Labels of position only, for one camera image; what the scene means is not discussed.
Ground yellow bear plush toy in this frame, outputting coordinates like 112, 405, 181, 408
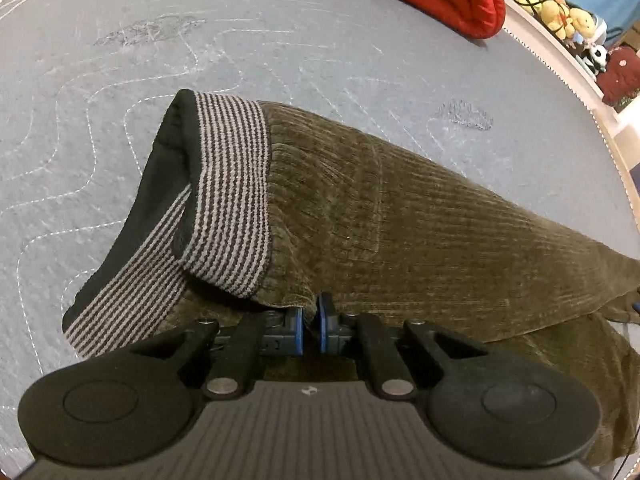
565, 7, 609, 45

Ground grey quilted mattress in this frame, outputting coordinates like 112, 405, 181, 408
0, 0, 640, 480

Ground yellow plush toy with strap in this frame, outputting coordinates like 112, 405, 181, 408
512, 0, 572, 39

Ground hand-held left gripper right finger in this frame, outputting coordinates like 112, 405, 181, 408
317, 293, 489, 402

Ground olive corduroy pants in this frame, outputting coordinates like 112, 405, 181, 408
62, 89, 640, 468

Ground dark red plush toy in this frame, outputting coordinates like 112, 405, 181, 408
600, 46, 640, 107

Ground panda plush toy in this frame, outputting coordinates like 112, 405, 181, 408
582, 42, 609, 74

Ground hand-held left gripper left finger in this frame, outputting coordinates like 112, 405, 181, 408
131, 307, 305, 402

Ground white window ledge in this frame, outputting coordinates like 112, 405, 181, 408
502, 0, 622, 132

